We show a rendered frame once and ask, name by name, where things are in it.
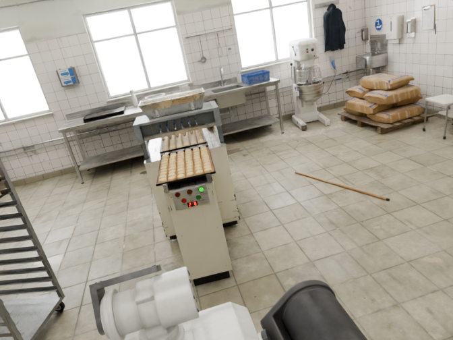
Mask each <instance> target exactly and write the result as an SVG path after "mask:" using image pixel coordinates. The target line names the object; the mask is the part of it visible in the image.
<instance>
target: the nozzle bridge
mask: <svg viewBox="0 0 453 340"><path fill-rule="evenodd" d="M196 114H197V121H198V126H196V124H195V118H196ZM181 118H182V122H183V126H184V129H182V127H181ZM188 119H189V121H190V123H191V127H189V125H188ZM174 120H175V125H176V126H177V131H175V129H174V124H173V123H174ZM159 122H160V126H161V128H162V134H161V133H160V130H159ZM167 124H168V126H169V129H170V132H167ZM221 125H222V122H221V118H220V111H219V108H218V105H217V104H216V103H215V101H210V102H206V103H203V107H202V109H196V110H193V111H187V112H183V113H178V114H174V115H168V116H164V117H159V118H155V119H148V118H147V117H146V115H143V116H139V117H136V119H135V122H134V124H133V129H134V132H135V136H136V138H137V141H138V144H139V143H140V145H141V147H142V152H143V154H144V158H145V159H149V158H150V151H149V149H148V145H147V140H153V139H157V138H162V137H166V136H172V135H175V134H181V133H185V132H190V131H194V130H200V129H203V128H208V127H212V126H216V131H217V134H218V139H219V142H220V143H221V142H224V138H223V133H222V127H221Z"/></svg>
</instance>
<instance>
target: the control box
mask: <svg viewBox="0 0 453 340"><path fill-rule="evenodd" d="M200 187H202V188H203V189H204V191H202V192H201V191H199V188H200ZM188 190H191V191H192V193H191V194H188V193H187V191H188ZM176 193H180V197H176V195H175V194H176ZM171 195H172V197H173V202H174V205H175V209H176V210H180V209H183V208H189V207H191V206H195V205H194V203H195V202H196V206H197V205H201V204H205V203H209V202H210V198H209V194H208V189H207V185H206V183H201V184H197V185H194V186H188V187H185V188H179V189H176V190H171ZM198 195H200V196H201V198H200V199H199V200H198V199H197V198H196V196H198ZM182 199H186V203H182ZM189 203H191V206H189Z"/></svg>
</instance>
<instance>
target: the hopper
mask: <svg viewBox="0 0 453 340"><path fill-rule="evenodd" d="M191 92H194V93H197V94H192V95H188V96H182V95H183V94H190V93H191ZM205 93H206V92H205V90H204V89H203V88H196V89H193V90H187V91H183V92H177V93H174V94H168V95H164V96H158V97H154V98H148V99H145V100H141V101H140V103H139V105H138V107H139V108H140V109H141V110H142V111H143V112H144V114H145V115H146V117H147V118H148V119H155V118H159V117H164V116H168V115H174V114H178V113H183V112H187V111H193V110H196V109H202V107H203V102H204V95H205ZM175 97H178V98H175ZM166 98H170V99H169V100H165V99H166ZM164 100H165V101H164Z"/></svg>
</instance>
